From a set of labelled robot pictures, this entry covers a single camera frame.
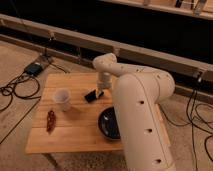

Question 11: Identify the translucent plastic cup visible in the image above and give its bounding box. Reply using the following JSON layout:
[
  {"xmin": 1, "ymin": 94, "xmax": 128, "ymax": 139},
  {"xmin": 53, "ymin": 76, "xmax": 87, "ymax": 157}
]
[{"xmin": 53, "ymin": 89, "xmax": 71, "ymax": 111}]

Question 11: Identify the blue power adapter box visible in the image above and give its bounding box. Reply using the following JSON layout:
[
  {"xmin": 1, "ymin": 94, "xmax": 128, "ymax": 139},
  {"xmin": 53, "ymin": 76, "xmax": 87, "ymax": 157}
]
[{"xmin": 24, "ymin": 63, "xmax": 43, "ymax": 76}]

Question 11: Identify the black floor cables right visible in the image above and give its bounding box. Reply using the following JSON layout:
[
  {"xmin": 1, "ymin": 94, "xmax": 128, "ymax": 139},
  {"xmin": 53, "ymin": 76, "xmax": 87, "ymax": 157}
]
[{"xmin": 159, "ymin": 71, "xmax": 213, "ymax": 171}]

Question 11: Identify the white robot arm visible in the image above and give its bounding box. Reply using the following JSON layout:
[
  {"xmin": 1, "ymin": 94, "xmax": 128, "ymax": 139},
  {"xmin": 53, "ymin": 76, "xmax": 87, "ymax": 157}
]
[{"xmin": 93, "ymin": 53, "xmax": 176, "ymax": 171}]

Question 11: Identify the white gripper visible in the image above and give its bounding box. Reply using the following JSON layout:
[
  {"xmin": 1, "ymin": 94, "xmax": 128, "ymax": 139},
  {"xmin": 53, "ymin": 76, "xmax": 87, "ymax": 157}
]
[{"xmin": 96, "ymin": 72, "xmax": 111, "ymax": 98}]

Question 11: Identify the black eraser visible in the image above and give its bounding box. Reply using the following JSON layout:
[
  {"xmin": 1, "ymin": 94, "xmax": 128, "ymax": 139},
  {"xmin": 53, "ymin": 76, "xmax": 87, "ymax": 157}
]
[{"xmin": 84, "ymin": 90, "xmax": 104, "ymax": 103}]

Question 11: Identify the black bowl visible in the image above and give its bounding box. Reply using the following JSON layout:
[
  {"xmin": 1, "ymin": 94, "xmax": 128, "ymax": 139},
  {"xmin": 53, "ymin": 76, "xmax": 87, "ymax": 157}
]
[{"xmin": 98, "ymin": 107, "xmax": 120, "ymax": 140}]

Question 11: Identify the dried red chili pepper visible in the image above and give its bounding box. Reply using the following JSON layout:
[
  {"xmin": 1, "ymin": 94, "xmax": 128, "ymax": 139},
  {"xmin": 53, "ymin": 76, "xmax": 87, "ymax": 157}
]
[{"xmin": 46, "ymin": 110, "xmax": 56, "ymax": 133}]

